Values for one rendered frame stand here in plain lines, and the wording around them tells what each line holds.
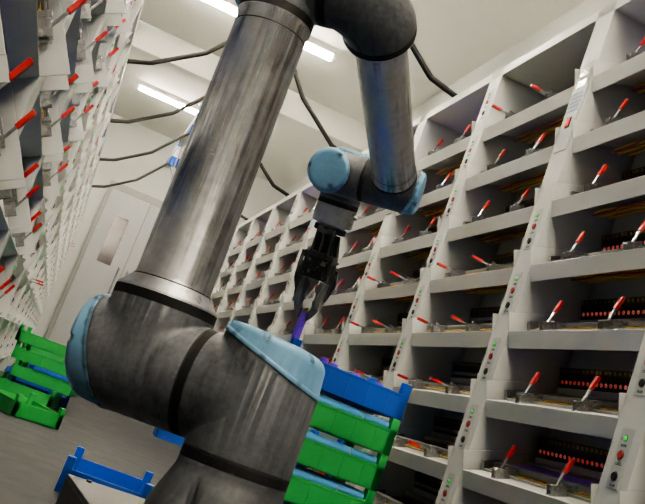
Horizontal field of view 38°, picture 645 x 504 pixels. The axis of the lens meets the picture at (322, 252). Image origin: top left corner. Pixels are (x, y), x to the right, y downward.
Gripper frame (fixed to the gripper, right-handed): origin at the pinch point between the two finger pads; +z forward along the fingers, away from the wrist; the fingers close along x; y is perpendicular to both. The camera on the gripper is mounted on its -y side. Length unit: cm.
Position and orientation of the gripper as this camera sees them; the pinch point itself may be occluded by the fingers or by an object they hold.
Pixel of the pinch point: (305, 312)
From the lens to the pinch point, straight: 210.7
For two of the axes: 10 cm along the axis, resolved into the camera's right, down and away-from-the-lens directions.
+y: -1.9, 0.1, -9.8
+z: -3.1, 9.5, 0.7
